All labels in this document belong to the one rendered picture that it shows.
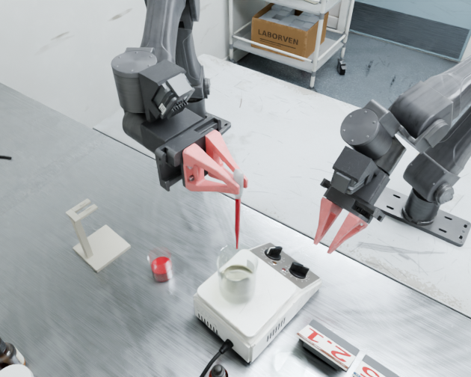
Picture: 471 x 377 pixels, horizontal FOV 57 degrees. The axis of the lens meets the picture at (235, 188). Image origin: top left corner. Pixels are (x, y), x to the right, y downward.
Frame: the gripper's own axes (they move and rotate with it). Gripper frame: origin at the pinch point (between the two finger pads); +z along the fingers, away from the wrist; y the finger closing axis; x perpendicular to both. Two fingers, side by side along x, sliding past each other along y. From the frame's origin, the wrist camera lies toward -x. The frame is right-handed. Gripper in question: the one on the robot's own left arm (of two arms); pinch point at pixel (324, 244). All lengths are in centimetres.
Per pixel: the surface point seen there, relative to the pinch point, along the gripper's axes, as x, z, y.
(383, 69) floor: 228, -109, -96
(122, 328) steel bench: -9.0, 30.4, -18.9
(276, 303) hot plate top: -4.2, 11.4, -0.2
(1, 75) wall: 29, 17, -153
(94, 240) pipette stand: -5.0, 24.3, -37.9
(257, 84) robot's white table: 38, -25, -53
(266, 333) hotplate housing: -4.8, 16.0, 1.2
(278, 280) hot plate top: -2.0, 8.8, -2.7
